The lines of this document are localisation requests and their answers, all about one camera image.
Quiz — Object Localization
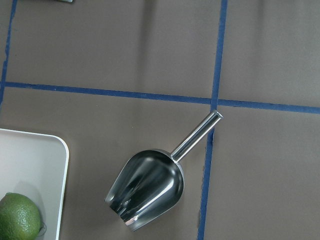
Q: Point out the metal ice scoop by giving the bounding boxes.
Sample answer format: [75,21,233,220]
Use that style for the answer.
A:
[104,110,223,232]

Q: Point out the beige tray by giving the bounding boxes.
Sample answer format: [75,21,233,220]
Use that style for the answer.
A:
[0,129,69,240]

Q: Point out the green lime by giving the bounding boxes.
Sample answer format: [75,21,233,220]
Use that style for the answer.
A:
[0,192,41,240]

